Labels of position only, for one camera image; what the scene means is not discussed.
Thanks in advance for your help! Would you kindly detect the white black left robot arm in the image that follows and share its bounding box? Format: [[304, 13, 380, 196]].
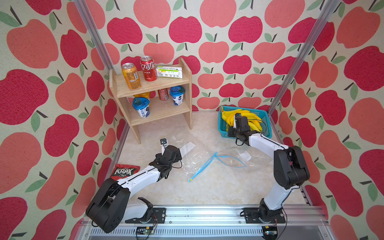
[[86, 146, 182, 233]]

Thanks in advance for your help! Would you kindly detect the wooden two-tier shelf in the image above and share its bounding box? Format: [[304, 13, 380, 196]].
[[108, 57, 193, 145]]

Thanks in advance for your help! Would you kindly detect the blue lid yogurt cup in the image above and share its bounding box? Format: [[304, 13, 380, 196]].
[[132, 97, 150, 119], [170, 86, 185, 106]]

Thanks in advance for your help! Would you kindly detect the orange drink can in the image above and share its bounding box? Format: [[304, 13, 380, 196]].
[[122, 63, 141, 90]]

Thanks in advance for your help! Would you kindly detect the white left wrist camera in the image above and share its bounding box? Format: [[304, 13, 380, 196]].
[[160, 138, 169, 154]]

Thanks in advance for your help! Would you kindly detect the teal plastic basket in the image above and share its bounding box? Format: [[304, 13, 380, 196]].
[[218, 106, 273, 139]]

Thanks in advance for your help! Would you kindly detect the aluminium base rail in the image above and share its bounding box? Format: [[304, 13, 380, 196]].
[[74, 204, 336, 240]]

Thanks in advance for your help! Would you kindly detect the yellow container on shelf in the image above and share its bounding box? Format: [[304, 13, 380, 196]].
[[134, 92, 150, 99]]

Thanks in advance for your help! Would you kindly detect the red cola can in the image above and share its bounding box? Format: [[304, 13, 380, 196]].
[[140, 56, 157, 82]]

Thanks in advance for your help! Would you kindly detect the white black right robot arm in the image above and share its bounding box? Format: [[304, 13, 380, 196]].
[[228, 113, 310, 224]]

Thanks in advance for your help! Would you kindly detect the right aluminium corner post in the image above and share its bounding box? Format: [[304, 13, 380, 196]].
[[268, 0, 342, 118]]

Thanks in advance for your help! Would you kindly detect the white green box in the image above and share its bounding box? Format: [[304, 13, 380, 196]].
[[156, 66, 183, 79]]

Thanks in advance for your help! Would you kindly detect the blue lid yogurt cup back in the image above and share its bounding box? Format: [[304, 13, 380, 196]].
[[170, 86, 185, 106]]

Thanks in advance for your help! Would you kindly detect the small red can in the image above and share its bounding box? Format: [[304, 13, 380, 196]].
[[158, 88, 169, 101]]

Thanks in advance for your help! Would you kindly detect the blue lid yogurt cup front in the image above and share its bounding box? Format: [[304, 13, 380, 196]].
[[132, 97, 150, 119]]

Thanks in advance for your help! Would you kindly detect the aluminium corner post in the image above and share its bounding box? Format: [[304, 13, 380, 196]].
[[268, 0, 342, 118], [74, 0, 114, 74]]

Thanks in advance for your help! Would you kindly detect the red Krax chips bag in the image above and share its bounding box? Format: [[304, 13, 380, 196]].
[[110, 164, 140, 181]]

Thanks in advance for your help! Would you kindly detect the yellow banana bunch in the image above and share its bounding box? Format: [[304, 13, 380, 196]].
[[220, 107, 263, 133]]

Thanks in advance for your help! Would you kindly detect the left aluminium corner post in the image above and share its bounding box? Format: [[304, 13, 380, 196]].
[[74, 0, 114, 74]]

